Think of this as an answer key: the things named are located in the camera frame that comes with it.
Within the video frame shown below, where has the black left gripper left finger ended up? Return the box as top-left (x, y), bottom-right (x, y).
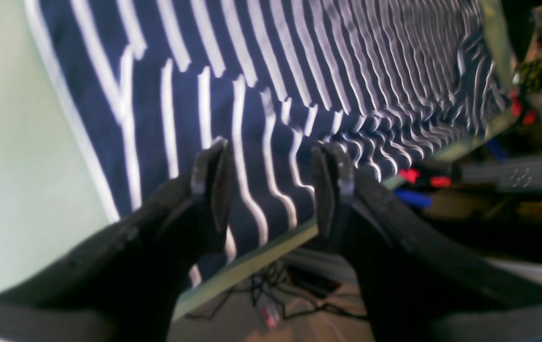
top-left (0, 138), bottom-right (233, 342)

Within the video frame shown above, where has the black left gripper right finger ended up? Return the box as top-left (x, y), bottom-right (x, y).
top-left (312, 143), bottom-right (542, 342)

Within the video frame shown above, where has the navy white striped T-shirt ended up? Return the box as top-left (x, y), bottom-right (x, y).
top-left (25, 0), bottom-right (510, 288)

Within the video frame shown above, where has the blue red black clamp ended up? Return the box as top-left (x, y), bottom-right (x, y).
top-left (394, 166), bottom-right (453, 209)

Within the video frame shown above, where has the light green table cloth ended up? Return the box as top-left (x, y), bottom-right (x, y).
top-left (0, 0), bottom-right (509, 314)

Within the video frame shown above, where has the red white label tag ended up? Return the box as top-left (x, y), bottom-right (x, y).
top-left (262, 304), bottom-right (282, 330)

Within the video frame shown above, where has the black cable bundle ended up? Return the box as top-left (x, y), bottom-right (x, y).
top-left (185, 259), bottom-right (369, 323)

